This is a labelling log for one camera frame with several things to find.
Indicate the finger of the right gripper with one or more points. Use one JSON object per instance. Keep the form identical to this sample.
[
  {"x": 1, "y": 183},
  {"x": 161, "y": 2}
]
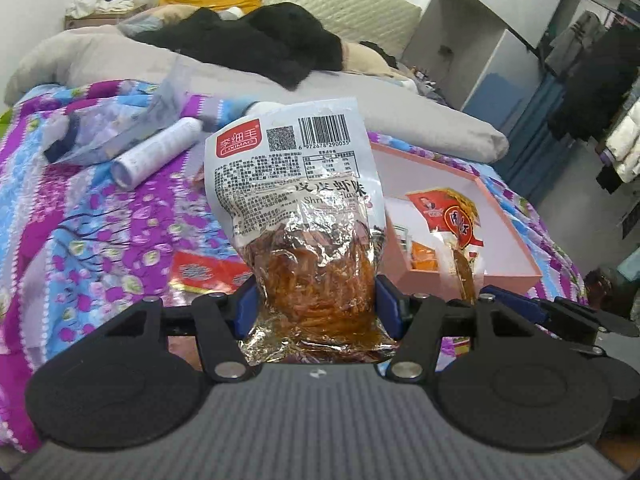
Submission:
[{"x": 588, "y": 331}]

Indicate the cream padded headboard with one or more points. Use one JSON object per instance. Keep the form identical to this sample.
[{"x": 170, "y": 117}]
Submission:
[{"x": 388, "y": 23}]

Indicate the pink cardboard box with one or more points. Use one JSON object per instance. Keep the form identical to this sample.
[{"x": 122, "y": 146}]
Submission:
[{"x": 508, "y": 262}]

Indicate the white cylindrical bottle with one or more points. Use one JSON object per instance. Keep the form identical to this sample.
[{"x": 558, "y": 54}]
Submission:
[{"x": 134, "y": 166}]

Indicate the hanging clothes rack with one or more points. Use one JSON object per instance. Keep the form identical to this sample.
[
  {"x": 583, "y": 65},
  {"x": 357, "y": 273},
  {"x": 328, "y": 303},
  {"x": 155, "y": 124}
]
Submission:
[{"x": 599, "y": 64}]

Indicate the translucent zip bag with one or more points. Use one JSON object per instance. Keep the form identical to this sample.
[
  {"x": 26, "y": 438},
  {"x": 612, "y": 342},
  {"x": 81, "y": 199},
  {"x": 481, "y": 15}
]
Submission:
[{"x": 102, "y": 132}]

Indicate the grey duvet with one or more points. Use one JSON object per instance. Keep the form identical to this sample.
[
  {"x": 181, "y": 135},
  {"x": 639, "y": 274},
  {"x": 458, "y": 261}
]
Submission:
[{"x": 91, "y": 54}]

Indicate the red yellow snack packet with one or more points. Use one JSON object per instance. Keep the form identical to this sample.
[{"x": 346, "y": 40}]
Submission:
[{"x": 451, "y": 243}]

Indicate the colourful floral bedsheet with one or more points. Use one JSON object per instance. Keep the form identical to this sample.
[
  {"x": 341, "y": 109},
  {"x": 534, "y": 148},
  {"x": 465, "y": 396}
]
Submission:
[{"x": 76, "y": 249}]

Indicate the white cabinet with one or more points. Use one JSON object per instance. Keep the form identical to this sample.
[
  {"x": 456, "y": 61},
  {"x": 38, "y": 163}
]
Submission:
[{"x": 478, "y": 51}]

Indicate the red noodle snack packet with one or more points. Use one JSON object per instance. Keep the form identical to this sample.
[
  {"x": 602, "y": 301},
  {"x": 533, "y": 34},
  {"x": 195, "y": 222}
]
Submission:
[{"x": 203, "y": 274}]

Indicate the beige pillow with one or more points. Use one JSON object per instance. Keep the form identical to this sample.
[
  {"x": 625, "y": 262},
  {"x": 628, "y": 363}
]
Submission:
[{"x": 361, "y": 60}]

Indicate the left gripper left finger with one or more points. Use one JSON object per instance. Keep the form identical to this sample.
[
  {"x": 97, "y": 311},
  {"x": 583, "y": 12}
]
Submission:
[{"x": 216, "y": 321}]

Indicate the black clothing pile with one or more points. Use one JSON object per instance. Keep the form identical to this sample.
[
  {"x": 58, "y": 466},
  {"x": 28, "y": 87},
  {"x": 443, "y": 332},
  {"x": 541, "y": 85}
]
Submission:
[{"x": 282, "y": 42}]

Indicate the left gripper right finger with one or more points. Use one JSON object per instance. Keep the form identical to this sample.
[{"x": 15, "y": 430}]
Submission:
[{"x": 432, "y": 332}]

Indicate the silver shrimp snack bag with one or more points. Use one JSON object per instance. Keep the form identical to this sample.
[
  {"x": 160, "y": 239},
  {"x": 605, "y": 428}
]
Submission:
[{"x": 296, "y": 191}]

